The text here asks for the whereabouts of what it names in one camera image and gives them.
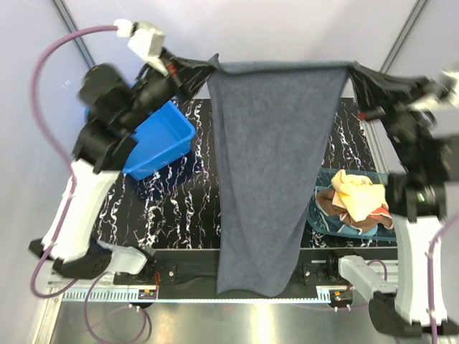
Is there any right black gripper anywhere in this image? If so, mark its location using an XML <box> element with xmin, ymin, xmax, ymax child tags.
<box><xmin>346</xmin><ymin>61</ymin><xmax>434</xmax><ymax>168</ymax></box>

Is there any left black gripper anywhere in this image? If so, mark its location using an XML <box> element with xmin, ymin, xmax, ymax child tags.
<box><xmin>120</xmin><ymin>45</ymin><xmax>217</xmax><ymax>130</ymax></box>

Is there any dark grey-blue towel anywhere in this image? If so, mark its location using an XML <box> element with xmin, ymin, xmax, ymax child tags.
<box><xmin>207</xmin><ymin>57</ymin><xmax>352</xmax><ymax>297</ymax></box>

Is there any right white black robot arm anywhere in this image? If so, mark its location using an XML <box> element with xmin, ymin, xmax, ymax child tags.
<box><xmin>325</xmin><ymin>64</ymin><xmax>458</xmax><ymax>343</ymax></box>

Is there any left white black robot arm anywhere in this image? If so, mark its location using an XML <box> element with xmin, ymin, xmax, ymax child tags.
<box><xmin>29</xmin><ymin>49</ymin><xmax>214</xmax><ymax>284</ymax></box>

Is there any blue plastic bin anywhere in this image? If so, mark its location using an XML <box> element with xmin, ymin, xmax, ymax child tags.
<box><xmin>72</xmin><ymin>78</ymin><xmax>196</xmax><ymax>180</ymax></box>

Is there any yellow towel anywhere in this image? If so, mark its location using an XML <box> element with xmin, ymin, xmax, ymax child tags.
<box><xmin>331</xmin><ymin>170</ymin><xmax>389</xmax><ymax>221</ymax></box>

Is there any translucent teal plastic basket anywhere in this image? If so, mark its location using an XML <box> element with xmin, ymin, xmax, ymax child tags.
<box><xmin>307</xmin><ymin>168</ymin><xmax>396</xmax><ymax>243</ymax></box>

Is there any brown towel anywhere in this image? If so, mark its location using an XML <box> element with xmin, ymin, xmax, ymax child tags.
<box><xmin>316</xmin><ymin>188</ymin><xmax>394</xmax><ymax>233</ymax></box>

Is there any right small connector board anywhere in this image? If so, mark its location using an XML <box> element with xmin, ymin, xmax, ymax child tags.
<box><xmin>332</xmin><ymin>289</ymin><xmax>354</xmax><ymax>302</ymax></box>

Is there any small connector board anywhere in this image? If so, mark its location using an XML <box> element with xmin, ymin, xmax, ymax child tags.
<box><xmin>332</xmin><ymin>289</ymin><xmax>354</xmax><ymax>302</ymax></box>
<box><xmin>138</xmin><ymin>289</ymin><xmax>158</xmax><ymax>300</ymax></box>

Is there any left small connector board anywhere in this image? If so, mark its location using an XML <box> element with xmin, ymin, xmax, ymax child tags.
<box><xmin>138</xmin><ymin>289</ymin><xmax>158</xmax><ymax>300</ymax></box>

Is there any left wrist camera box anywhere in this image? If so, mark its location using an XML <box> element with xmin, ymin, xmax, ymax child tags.
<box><xmin>114</xmin><ymin>19</ymin><xmax>169</xmax><ymax>77</ymax></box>

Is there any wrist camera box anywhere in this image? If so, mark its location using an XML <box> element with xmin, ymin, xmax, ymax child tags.
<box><xmin>408</xmin><ymin>64</ymin><xmax>458</xmax><ymax>112</ymax></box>
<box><xmin>114</xmin><ymin>19</ymin><xmax>169</xmax><ymax>77</ymax></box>

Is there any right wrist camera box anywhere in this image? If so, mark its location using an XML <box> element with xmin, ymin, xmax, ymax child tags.
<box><xmin>408</xmin><ymin>64</ymin><xmax>458</xmax><ymax>112</ymax></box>

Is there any right aluminium frame post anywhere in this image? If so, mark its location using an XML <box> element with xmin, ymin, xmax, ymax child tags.
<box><xmin>379</xmin><ymin>0</ymin><xmax>431</xmax><ymax>73</ymax></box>

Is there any aluminium frame post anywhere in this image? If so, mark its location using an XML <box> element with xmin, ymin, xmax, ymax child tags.
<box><xmin>50</xmin><ymin>0</ymin><xmax>95</xmax><ymax>69</ymax></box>
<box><xmin>379</xmin><ymin>0</ymin><xmax>431</xmax><ymax>73</ymax></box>

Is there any left aluminium frame post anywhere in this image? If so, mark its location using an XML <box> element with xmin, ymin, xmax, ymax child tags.
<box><xmin>50</xmin><ymin>0</ymin><xmax>95</xmax><ymax>69</ymax></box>

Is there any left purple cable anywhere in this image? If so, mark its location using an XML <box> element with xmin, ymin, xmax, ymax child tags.
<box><xmin>29</xmin><ymin>23</ymin><xmax>151</xmax><ymax>341</ymax></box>

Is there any purple cable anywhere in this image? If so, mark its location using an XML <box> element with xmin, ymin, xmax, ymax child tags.
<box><xmin>361</xmin><ymin>221</ymin><xmax>459</xmax><ymax>341</ymax></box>
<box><xmin>29</xmin><ymin>23</ymin><xmax>151</xmax><ymax>341</ymax></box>

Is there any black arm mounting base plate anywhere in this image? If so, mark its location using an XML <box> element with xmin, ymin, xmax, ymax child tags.
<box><xmin>113</xmin><ymin>247</ymin><xmax>364</xmax><ymax>286</ymax></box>

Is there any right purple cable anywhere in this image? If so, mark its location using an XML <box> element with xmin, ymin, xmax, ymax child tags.
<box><xmin>361</xmin><ymin>221</ymin><xmax>459</xmax><ymax>341</ymax></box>

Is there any aluminium front rail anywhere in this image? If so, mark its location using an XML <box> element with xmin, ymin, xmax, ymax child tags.
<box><xmin>46</xmin><ymin>261</ymin><xmax>438</xmax><ymax>305</ymax></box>

